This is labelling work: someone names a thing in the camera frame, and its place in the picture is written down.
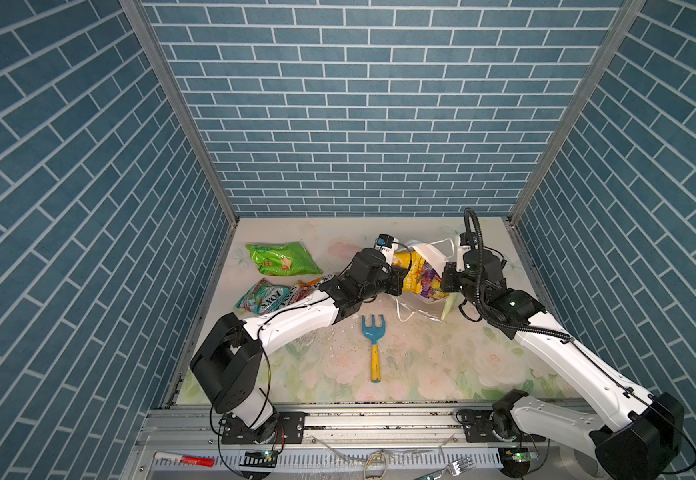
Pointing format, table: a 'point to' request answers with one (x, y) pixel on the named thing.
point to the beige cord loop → (369, 460)
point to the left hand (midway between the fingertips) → (409, 271)
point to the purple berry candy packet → (429, 279)
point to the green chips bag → (283, 259)
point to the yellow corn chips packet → (411, 280)
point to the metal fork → (457, 468)
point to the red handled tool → (192, 460)
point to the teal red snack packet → (263, 297)
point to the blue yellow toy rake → (375, 333)
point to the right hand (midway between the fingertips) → (444, 260)
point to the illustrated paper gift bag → (436, 254)
